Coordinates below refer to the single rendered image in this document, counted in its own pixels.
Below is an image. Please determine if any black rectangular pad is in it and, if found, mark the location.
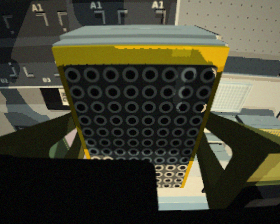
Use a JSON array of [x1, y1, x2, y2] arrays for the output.
[[40, 88, 70, 110]]

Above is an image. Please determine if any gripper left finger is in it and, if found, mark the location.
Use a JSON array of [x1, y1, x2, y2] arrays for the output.
[[0, 112, 85, 159]]

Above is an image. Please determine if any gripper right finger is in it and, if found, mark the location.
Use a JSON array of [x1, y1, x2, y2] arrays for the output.
[[196, 112, 280, 209]]

